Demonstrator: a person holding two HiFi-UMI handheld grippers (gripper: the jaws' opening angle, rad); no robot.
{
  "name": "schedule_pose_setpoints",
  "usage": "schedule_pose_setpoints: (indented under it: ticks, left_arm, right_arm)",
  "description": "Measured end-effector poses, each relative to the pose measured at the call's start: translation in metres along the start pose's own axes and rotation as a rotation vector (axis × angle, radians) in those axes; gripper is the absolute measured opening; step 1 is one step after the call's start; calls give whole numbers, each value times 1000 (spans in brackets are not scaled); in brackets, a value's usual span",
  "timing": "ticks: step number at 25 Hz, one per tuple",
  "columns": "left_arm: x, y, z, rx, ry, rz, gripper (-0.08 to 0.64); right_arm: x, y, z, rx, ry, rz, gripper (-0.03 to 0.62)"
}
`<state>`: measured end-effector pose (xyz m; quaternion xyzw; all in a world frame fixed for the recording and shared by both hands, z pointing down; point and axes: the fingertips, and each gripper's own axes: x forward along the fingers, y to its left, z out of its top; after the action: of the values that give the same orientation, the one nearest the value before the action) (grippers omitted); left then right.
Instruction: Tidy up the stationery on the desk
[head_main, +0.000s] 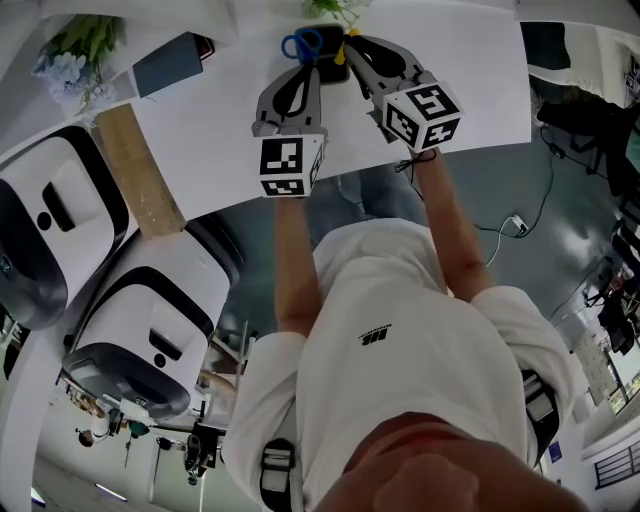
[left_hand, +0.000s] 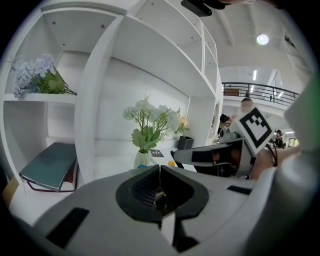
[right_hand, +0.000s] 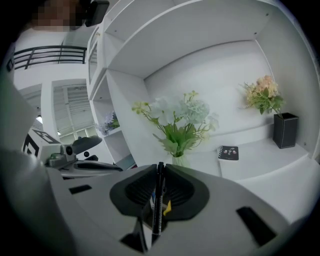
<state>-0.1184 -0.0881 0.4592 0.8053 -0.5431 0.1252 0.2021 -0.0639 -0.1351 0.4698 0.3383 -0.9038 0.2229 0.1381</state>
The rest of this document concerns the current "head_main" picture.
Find white and black appliance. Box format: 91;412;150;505
62;219;247;424
0;124;137;332

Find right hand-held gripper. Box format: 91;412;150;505
344;34;464;153

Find person's blue jeans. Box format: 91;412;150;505
337;167;427;222

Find green plant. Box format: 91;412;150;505
299;0;372;26

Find blue handled scissors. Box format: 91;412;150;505
280;27;324;65

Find black pen case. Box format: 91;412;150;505
298;23;352;85

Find cork board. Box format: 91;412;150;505
94;103;187;237

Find person's white shirt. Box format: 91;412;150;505
222;217;579;512

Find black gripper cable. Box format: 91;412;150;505
394;148;438;201

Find brown notebook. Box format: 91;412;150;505
192;33;217;62

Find person's face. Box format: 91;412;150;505
314;411;592;512

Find black floor cable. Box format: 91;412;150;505
519;124;565;236

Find person's right forearm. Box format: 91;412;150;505
412;149;497;304

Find white desk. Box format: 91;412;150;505
94;0;532;222

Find grey harness strap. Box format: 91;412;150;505
258;438;302;512
519;368;560;469

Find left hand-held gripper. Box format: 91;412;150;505
251;64;329;199

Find yellow pen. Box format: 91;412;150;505
333;27;361;66

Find person's left forearm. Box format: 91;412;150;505
273;193;322;335

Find blue and white flower bouquet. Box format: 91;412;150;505
30;13;124;117

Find dark blue notebook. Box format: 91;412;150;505
131;31;205;100

